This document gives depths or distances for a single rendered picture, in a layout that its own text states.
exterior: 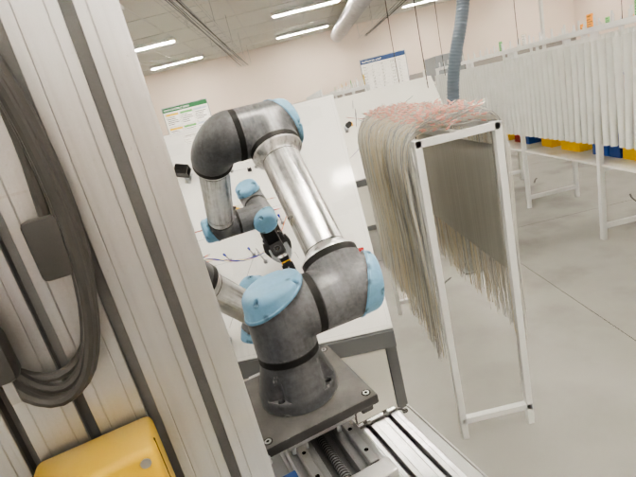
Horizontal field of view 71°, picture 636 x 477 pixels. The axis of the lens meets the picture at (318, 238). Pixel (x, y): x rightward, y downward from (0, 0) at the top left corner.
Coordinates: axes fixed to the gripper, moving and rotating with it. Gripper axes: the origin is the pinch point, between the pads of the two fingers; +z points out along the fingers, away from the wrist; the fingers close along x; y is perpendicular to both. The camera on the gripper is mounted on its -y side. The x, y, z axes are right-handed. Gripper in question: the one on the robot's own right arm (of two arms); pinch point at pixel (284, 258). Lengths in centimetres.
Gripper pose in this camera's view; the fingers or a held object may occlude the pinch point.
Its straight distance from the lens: 164.0
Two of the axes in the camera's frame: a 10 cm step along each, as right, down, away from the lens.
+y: -3.3, -6.2, 7.1
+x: -9.0, 4.4, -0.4
